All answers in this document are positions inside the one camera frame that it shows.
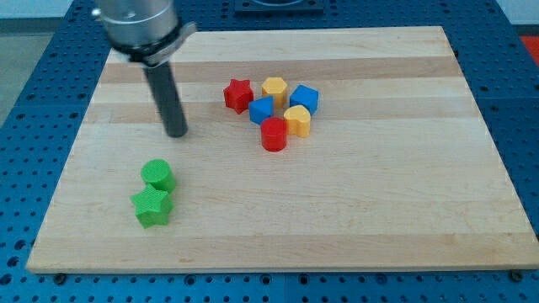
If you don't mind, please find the blue cube block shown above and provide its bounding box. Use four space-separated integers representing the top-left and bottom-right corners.
290 85 319 115

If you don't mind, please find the green cylinder block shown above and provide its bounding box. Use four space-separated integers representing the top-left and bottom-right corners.
141 159 176 193

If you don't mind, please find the green star block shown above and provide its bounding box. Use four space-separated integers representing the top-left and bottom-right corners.
130 184 173 229

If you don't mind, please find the red cylinder block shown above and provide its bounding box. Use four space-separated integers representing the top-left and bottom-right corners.
260 117 287 152

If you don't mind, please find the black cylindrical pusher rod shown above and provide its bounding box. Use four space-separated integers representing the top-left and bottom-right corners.
144 61 188 138

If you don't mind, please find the yellow heart block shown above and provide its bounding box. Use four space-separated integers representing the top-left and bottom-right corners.
283 105 311 138

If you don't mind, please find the red star block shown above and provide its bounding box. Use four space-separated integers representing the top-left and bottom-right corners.
223 78 253 114

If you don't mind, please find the yellow hexagon block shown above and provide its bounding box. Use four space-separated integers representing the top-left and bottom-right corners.
261 77 288 109

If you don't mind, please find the wooden board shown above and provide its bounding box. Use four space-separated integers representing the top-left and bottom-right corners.
27 26 538 274

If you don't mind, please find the blue triangle block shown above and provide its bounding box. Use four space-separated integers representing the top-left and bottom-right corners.
248 96 274 125

